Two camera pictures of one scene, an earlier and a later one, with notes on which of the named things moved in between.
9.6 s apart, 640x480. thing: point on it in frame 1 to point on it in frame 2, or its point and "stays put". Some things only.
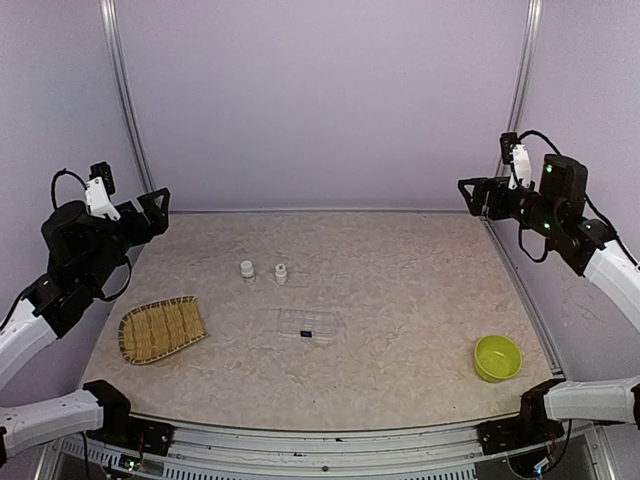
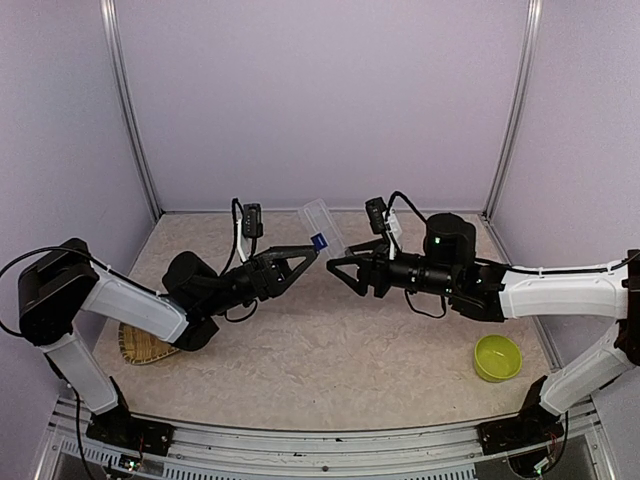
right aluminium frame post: x=534 y=13 stays put
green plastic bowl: x=497 y=358 stays put
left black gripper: x=157 y=220 to x=265 y=272
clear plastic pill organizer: x=308 y=325 to x=317 y=219
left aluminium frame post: x=109 y=24 stays put
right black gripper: x=498 y=186 to x=375 y=262
